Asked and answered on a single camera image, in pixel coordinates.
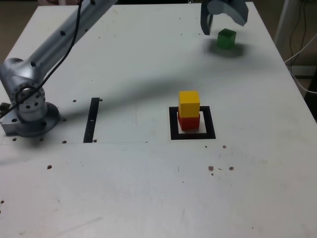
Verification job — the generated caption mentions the black tape strip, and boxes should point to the black tape strip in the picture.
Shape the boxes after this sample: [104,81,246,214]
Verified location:
[83,97,100,144]

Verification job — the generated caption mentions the white cable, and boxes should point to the white cable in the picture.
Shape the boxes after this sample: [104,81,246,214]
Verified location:
[284,31,317,94]

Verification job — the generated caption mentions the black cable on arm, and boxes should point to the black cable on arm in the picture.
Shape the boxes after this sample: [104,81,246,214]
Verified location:
[0,0,84,120]

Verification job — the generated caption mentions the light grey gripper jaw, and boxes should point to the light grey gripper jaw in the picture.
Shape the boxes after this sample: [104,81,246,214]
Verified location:
[207,0,249,27]

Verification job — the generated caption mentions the green cube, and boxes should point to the green cube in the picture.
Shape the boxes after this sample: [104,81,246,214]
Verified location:
[216,28,237,51]

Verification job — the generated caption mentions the yellow cube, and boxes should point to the yellow cube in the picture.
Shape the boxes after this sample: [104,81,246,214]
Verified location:
[178,90,201,118]

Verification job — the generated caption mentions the black tape square outline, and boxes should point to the black tape square outline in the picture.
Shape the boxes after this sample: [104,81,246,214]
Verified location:
[168,106,216,140]

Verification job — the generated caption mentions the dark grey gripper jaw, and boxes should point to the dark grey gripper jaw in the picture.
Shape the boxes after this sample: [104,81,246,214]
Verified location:
[200,0,214,36]

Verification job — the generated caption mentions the white post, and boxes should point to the white post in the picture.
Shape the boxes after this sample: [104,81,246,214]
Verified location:
[273,0,292,48]

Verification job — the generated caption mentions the red cube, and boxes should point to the red cube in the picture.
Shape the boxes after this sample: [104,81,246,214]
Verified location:
[177,113,201,131]

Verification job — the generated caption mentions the grey box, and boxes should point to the grey box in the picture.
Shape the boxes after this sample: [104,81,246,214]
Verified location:
[287,64,317,76]

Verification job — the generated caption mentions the thin black background cable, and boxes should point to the thin black background cable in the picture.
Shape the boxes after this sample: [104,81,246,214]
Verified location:
[289,0,310,59]

